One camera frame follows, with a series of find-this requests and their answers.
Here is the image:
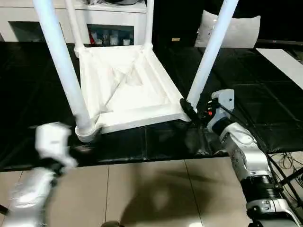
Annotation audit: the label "white plastic table top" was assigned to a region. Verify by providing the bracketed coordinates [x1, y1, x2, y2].
[74, 43, 194, 144]

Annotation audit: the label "white plastic table leg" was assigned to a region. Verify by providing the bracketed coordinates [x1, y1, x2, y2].
[64, 0, 86, 51]
[143, 0, 155, 51]
[186, 0, 240, 112]
[31, 0, 96, 133]

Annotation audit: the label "black work mat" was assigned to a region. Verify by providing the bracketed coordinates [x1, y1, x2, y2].
[0, 41, 303, 171]

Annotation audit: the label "grey cushion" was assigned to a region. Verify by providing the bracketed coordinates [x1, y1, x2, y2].
[194, 9, 261, 50]

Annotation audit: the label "black cabinet with gold label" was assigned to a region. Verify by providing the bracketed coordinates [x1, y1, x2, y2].
[151, 0, 205, 47]

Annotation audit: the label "white flat panel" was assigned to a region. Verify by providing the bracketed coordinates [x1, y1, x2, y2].
[255, 48, 303, 91]

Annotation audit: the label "black bar with red light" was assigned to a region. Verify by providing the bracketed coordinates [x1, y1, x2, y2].
[256, 39, 303, 46]

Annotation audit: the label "round grey appliance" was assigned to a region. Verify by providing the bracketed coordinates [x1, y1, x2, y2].
[103, 0, 143, 6]

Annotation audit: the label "white sideboard with glass doors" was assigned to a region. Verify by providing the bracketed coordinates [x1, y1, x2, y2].
[0, 0, 152, 46]

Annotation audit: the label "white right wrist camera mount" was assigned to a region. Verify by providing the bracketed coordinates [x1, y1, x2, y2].
[207, 88, 235, 133]

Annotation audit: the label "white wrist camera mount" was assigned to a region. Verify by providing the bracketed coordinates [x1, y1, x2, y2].
[35, 121, 79, 169]
[207, 88, 235, 133]

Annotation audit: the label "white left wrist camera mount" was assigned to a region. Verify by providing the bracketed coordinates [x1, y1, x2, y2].
[35, 121, 79, 169]

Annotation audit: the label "thin pale floor cables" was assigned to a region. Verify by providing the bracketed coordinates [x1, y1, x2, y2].
[269, 152, 299, 171]

